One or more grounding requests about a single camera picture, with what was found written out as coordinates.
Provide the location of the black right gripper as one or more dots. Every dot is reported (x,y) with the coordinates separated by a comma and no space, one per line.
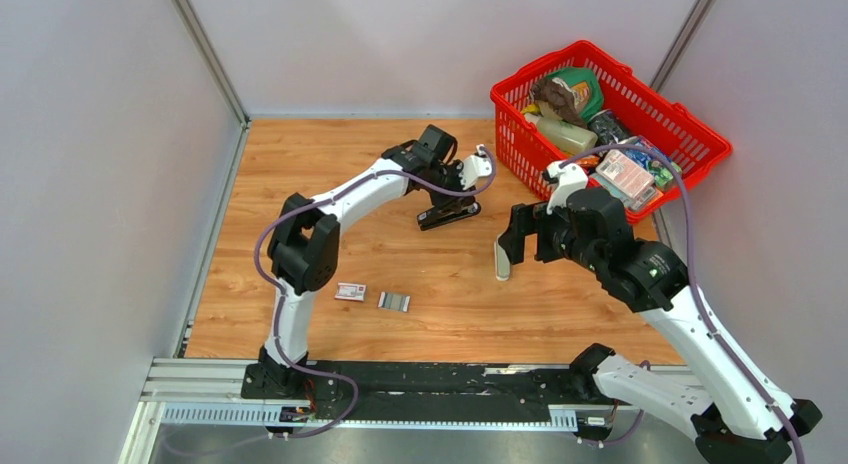
(527,219)

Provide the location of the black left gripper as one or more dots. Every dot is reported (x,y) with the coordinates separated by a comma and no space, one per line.
(456,203)

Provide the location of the black stapler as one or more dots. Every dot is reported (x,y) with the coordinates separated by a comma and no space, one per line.
(439,216)

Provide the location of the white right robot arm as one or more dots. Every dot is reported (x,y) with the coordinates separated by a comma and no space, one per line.
(736,414)

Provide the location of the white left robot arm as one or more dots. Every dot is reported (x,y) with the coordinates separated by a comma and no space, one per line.
(298,253)

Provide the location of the grey white stapler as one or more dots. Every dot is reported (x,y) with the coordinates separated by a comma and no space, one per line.
(502,263)

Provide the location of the pale plastic bottle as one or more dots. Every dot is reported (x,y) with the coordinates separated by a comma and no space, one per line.
(568,138)

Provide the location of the pink packaged item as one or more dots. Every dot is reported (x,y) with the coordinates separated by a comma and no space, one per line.
(627,176)

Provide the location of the dark foil packet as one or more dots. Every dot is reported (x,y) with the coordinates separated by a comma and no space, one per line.
(608,128)

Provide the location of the green brown snack bag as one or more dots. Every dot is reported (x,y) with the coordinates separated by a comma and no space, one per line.
(572,94)

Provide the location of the white red staple box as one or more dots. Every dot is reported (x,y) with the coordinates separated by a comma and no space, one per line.
(351,292)

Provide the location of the blue green packaged item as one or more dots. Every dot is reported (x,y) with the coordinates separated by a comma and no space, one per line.
(663,178)

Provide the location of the red plastic basket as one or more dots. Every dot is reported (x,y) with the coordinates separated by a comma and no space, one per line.
(691,144)

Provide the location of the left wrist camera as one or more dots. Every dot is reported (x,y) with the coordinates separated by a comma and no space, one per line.
(477,166)

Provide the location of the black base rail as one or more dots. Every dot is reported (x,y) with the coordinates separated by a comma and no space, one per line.
(424,392)

